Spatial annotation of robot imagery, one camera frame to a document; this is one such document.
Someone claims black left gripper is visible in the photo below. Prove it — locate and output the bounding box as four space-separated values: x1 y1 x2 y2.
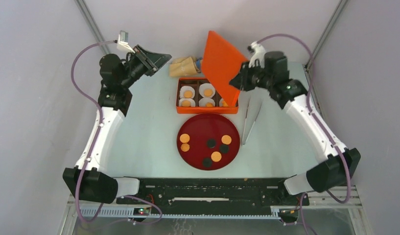
120 45 172 89

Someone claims orange box lid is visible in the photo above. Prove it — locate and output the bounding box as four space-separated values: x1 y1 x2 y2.
201 30 248 107

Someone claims round tan cookie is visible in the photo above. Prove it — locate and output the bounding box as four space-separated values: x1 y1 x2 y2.
181 99 191 107
211 151 222 162
221 135 232 145
183 90 194 98
179 133 190 143
203 89 214 97

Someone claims orange cookie box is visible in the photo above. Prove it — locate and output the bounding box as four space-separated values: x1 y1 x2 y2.
176 77 239 115

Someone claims dark red round plate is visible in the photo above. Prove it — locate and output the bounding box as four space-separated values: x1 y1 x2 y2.
176 113 240 171

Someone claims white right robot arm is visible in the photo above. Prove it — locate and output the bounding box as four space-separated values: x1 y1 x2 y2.
229 51 361 205

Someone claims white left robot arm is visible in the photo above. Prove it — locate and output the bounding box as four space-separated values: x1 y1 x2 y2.
63 45 172 204

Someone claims beige cloth bag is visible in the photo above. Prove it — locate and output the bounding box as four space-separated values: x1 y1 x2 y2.
169 56 203 77

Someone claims dark chocolate round cookie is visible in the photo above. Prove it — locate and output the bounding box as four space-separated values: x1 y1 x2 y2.
207 139 216 148
219 144 229 154
202 158 213 168

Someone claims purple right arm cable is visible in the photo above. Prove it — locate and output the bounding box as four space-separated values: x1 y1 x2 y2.
255 33 352 235

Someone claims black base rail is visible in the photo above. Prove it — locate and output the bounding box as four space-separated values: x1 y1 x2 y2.
136 178 301 216

